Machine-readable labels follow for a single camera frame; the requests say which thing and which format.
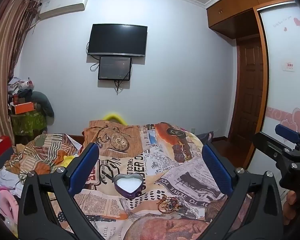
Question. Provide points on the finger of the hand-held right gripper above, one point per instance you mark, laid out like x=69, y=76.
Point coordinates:
x=287, y=132
x=266, y=142

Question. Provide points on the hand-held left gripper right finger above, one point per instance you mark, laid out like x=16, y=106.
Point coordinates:
x=216, y=170

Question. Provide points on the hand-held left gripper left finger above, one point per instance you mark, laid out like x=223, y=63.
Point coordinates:
x=83, y=170

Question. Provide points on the purple heart-shaped tin box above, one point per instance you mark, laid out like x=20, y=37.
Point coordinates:
x=128, y=185

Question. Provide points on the person's right hand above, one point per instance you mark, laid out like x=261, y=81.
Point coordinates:
x=290, y=207

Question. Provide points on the yellow cloth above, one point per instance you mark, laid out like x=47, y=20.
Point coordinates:
x=68, y=160

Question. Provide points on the dark clothing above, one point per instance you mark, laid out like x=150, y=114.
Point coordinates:
x=205, y=137

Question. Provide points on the white heart-print wardrobe door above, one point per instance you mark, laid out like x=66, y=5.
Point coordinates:
x=285, y=92

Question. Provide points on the printed blanket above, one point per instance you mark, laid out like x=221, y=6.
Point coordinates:
x=130, y=152

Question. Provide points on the brown wooden door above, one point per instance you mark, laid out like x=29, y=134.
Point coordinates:
x=250, y=87

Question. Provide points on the yellow plastic object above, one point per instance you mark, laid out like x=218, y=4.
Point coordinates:
x=115, y=117

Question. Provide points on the red white label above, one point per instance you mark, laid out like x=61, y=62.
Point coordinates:
x=289, y=66

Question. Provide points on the green patterned cloth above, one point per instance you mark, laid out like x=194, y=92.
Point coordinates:
x=27, y=123

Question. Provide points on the brown woven blanket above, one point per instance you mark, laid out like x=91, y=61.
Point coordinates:
x=165, y=227

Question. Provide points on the pink cloth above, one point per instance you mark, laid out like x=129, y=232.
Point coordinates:
x=7, y=202

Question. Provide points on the red box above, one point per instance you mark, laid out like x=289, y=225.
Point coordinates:
x=1, y=145

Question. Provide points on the orange box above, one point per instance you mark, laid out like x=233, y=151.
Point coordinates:
x=23, y=107

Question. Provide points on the pile of clothes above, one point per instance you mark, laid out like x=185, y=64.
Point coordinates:
x=20, y=87

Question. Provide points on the wooden overhead cabinet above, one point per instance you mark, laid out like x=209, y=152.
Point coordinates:
x=230, y=12

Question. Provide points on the striped brown curtain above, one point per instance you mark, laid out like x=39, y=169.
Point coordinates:
x=7, y=55

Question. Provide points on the white air conditioner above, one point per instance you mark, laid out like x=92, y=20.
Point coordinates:
x=62, y=6

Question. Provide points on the white wall socket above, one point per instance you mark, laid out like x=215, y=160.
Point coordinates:
x=192, y=130

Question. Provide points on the small black wall monitor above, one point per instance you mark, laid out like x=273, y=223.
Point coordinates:
x=114, y=67

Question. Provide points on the black wall television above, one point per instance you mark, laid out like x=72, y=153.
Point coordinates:
x=117, y=38

